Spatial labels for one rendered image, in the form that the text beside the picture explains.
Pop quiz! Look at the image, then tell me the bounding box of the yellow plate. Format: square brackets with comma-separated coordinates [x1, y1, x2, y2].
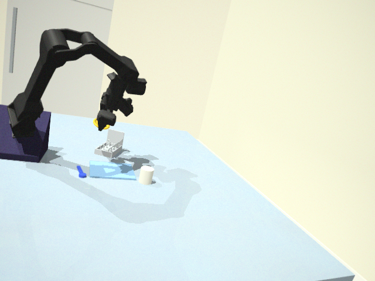
[93, 118, 110, 129]

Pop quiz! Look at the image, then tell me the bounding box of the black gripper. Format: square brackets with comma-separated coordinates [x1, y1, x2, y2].
[96, 89, 122, 131]

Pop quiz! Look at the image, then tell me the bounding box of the beige cylinder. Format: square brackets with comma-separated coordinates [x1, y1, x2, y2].
[139, 166, 154, 185]

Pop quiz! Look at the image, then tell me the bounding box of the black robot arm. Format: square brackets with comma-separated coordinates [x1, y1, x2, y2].
[7, 28, 147, 138]

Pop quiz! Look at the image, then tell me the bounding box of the light blue flat mat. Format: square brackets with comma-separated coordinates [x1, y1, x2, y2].
[90, 161, 136, 180]

